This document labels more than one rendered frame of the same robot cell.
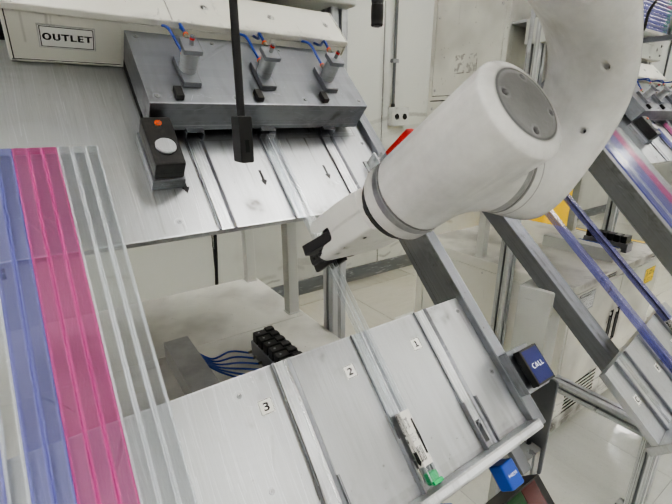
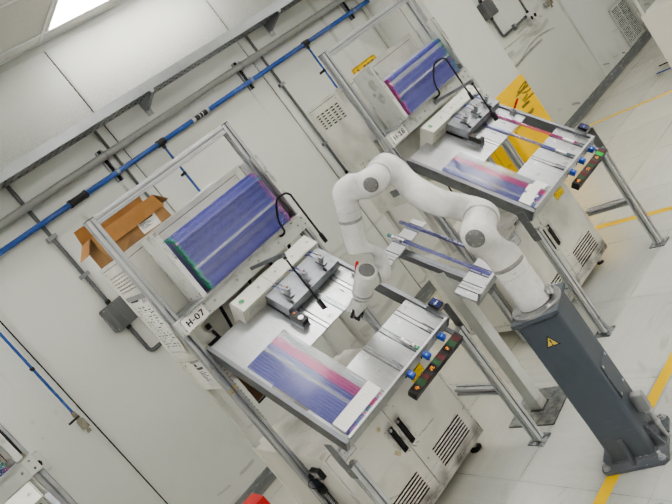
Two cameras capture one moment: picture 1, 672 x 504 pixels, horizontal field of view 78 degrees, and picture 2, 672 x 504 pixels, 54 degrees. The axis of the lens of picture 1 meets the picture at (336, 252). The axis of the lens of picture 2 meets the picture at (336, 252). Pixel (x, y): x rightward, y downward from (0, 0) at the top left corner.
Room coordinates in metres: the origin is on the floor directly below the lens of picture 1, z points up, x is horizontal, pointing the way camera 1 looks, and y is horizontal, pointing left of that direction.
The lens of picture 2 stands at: (-2.11, -0.21, 1.73)
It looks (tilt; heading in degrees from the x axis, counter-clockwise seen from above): 11 degrees down; 3
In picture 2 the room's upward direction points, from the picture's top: 37 degrees counter-clockwise
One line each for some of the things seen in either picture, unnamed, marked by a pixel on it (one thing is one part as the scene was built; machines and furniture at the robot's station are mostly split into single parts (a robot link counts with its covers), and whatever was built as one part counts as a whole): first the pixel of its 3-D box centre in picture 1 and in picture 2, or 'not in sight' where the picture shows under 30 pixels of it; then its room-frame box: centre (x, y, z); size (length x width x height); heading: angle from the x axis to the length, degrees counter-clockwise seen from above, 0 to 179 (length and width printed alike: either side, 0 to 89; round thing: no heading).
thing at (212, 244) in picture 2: not in sight; (228, 230); (0.72, 0.25, 1.52); 0.51 x 0.13 x 0.27; 125
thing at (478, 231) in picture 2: not in sight; (488, 241); (0.08, -0.53, 1.00); 0.19 x 0.12 x 0.24; 151
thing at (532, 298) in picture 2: not in sight; (522, 284); (0.11, -0.55, 0.79); 0.19 x 0.19 x 0.18
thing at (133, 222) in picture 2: not in sight; (144, 207); (0.91, 0.51, 1.82); 0.68 x 0.30 x 0.20; 125
